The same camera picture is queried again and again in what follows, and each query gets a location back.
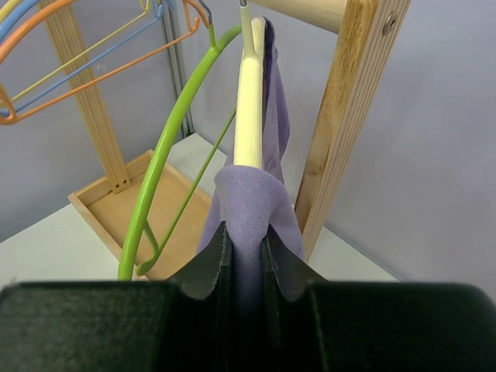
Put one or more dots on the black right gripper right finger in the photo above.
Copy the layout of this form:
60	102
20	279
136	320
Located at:
318	325

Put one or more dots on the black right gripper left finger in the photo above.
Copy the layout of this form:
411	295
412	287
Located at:
180	324

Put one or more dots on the purple t shirt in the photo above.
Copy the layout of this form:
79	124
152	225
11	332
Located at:
250	200

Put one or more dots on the cream hanger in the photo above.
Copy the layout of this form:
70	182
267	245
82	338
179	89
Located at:
248	135

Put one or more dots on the orange tan hanger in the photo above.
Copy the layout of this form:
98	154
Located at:
10	116

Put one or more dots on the wooden clothes rack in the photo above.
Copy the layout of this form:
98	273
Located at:
366	33

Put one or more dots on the aluminium frame rail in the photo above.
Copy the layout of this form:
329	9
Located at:
170	30

